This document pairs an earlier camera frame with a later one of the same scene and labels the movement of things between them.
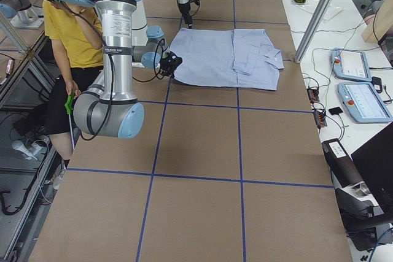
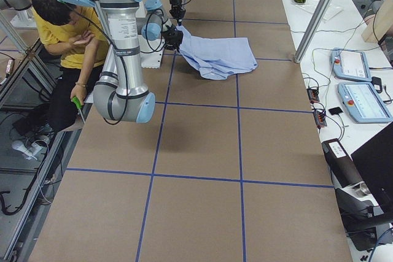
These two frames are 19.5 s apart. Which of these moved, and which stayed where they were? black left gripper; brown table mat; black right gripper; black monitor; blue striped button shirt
Moved: blue striped button shirt; black right gripper; black left gripper
Stayed: black monitor; brown table mat
